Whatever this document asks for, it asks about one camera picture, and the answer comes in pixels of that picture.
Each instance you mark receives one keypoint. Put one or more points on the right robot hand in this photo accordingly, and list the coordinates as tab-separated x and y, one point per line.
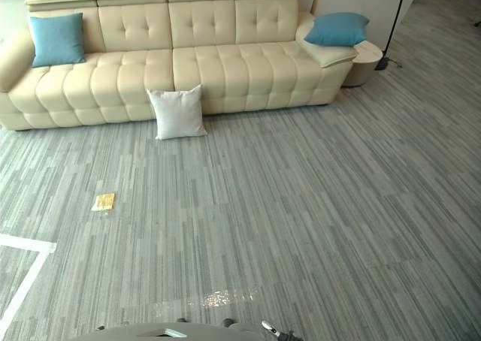
283	336

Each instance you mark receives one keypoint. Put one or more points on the clear shiny floor film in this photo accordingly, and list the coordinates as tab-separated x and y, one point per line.
218	299

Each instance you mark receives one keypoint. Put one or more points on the yellow flat packet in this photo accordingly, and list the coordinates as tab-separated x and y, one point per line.
103	202

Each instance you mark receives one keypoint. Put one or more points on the white square cushion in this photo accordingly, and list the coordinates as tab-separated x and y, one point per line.
179	112

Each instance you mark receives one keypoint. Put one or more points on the cream leather tufted sofa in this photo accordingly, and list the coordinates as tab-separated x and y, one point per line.
225	70

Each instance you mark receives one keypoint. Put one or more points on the white floor tape line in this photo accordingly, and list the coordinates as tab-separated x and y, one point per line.
26	244

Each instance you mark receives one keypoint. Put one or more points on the round beige side table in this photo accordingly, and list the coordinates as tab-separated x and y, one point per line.
364	65

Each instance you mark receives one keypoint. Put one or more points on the black floor lamp stand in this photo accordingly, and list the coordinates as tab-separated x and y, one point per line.
394	22

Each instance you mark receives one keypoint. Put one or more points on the square blue cushion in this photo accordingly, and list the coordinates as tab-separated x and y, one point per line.
57	40

